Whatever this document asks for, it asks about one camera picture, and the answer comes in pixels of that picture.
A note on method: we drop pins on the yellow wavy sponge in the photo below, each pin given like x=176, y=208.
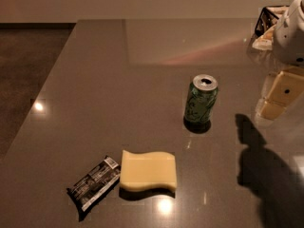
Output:
x=145, y=171

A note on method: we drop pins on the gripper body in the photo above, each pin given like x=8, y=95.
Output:
x=291, y=38

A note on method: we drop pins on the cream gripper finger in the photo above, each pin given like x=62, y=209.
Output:
x=268, y=110

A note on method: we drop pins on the green soda can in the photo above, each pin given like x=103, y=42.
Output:
x=202, y=95

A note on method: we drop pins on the black wire basket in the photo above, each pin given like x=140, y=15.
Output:
x=268, y=17

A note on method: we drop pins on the black snack bar wrapper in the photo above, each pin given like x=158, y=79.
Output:
x=95, y=183

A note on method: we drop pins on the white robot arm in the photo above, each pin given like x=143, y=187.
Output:
x=280, y=31

